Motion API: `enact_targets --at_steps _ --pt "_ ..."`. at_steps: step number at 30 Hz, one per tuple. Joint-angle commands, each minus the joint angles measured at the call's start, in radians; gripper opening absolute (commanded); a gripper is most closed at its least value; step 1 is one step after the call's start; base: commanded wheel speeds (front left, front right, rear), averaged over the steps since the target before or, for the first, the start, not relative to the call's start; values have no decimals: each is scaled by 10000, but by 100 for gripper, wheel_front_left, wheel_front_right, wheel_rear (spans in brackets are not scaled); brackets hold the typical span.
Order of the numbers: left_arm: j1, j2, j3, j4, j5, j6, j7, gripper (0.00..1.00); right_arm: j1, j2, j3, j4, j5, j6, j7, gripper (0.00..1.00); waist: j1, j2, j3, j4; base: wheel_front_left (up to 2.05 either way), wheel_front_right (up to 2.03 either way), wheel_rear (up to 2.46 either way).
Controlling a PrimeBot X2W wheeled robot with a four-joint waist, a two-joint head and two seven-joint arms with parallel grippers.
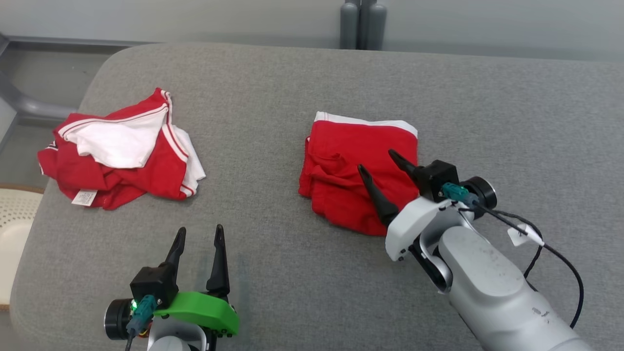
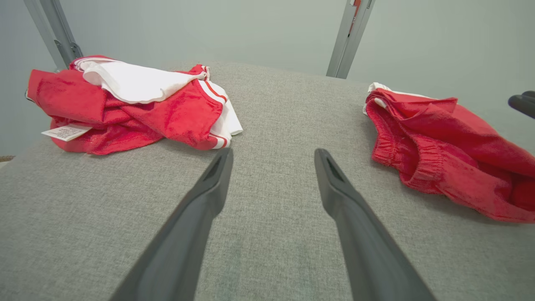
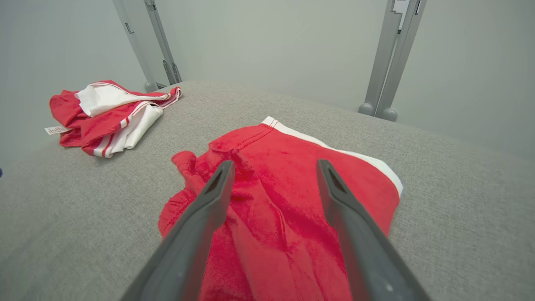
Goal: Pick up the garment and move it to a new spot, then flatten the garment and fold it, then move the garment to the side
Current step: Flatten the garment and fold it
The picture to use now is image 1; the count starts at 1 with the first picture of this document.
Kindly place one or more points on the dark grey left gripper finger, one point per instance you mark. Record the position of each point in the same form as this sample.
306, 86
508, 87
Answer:
177, 251
219, 273

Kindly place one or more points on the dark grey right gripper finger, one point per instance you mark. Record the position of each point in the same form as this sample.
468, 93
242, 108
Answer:
404, 163
380, 202

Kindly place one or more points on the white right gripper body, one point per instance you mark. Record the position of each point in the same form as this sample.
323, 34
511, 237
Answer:
414, 222

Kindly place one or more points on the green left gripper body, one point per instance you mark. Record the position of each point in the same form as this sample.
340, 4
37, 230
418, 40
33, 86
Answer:
200, 309

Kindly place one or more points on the red shorts white hem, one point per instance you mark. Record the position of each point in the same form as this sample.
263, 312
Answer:
351, 161

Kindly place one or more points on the red Bulls jersey white sleeves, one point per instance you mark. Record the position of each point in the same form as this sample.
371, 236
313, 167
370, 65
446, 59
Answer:
122, 165

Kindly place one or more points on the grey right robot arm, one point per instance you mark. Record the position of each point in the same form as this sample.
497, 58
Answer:
492, 287

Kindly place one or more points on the grey fabric sofa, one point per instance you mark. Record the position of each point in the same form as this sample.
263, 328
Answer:
302, 273

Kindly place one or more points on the cream woven basket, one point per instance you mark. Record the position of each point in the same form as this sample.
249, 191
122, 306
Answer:
14, 209

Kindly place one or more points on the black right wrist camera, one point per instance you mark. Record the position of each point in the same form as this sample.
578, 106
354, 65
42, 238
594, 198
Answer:
441, 178

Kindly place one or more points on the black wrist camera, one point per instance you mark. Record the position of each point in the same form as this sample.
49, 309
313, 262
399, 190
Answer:
441, 178
151, 285

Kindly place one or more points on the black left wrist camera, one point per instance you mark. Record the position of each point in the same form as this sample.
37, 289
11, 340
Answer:
151, 285

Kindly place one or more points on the dark grey round post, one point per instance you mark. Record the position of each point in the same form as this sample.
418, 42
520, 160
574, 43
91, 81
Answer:
349, 24
375, 27

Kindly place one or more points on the grey metal tube frame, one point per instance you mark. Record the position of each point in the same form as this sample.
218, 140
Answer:
29, 106

